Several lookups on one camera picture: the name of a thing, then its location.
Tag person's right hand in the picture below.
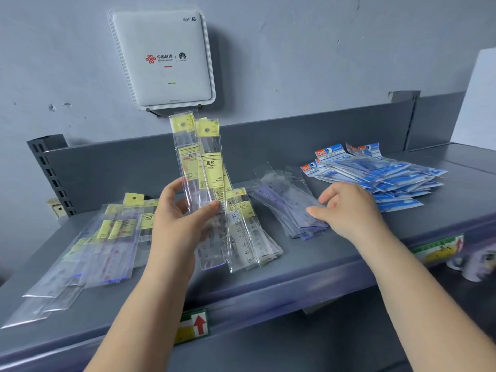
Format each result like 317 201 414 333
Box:
306 181 390 251

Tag person's left hand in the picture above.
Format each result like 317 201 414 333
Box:
145 177 221 285

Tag pile of blue set-square packets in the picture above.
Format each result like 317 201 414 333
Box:
300 142 448 213

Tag pile of clear rulers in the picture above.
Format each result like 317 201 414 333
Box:
1 192 160 329

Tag clear purple ruler packets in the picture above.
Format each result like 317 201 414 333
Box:
247 163 330 241

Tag bundle of assorted straight rulers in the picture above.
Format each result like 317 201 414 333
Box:
169 112 258 272

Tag yellow-label ruler packets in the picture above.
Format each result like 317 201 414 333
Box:
224 188 284 268

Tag person's left forearm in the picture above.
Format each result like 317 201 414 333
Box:
85 265 194 372

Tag person's right forearm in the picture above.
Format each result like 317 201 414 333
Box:
356 228 496 372

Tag green yellow shelf price label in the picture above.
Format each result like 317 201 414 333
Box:
411 234 464 266
174 309 210 345

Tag white tiered pen display stand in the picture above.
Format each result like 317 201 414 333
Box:
451 47 496 151

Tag grey slotted shelf post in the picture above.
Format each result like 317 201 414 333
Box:
27 134 76 218
389 90 421 151

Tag pale wall socket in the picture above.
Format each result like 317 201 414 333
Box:
47 197 67 220

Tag white wall router box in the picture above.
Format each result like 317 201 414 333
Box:
108 9 216 112

